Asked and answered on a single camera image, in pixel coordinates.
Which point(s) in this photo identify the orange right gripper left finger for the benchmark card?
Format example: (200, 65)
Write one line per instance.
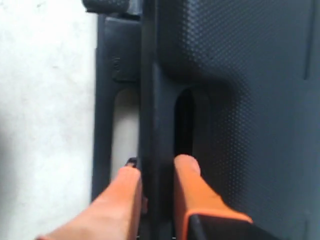
(113, 215)

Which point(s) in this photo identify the black plastic tool case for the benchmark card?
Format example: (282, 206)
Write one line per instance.
(235, 84)

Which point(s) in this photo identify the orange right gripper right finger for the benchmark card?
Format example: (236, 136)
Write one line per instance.
(193, 196)

